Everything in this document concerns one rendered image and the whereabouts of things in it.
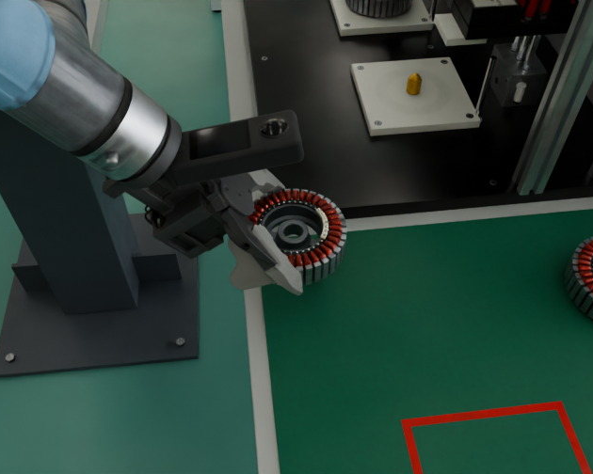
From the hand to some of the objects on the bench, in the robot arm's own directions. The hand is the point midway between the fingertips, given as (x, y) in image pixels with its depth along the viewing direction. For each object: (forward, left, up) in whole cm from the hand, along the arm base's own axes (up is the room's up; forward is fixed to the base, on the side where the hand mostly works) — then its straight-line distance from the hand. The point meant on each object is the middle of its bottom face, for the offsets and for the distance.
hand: (296, 237), depth 65 cm
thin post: (+28, +20, -4) cm, 35 cm away
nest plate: (+21, +51, -4) cm, 55 cm away
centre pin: (+21, +27, -3) cm, 34 cm away
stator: (+35, -8, -6) cm, 36 cm away
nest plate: (+21, +27, -4) cm, 34 cm away
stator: (+21, +51, -2) cm, 55 cm away
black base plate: (+22, +39, -6) cm, 45 cm away
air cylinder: (+35, +26, -4) cm, 44 cm away
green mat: (+42, -26, -7) cm, 50 cm away
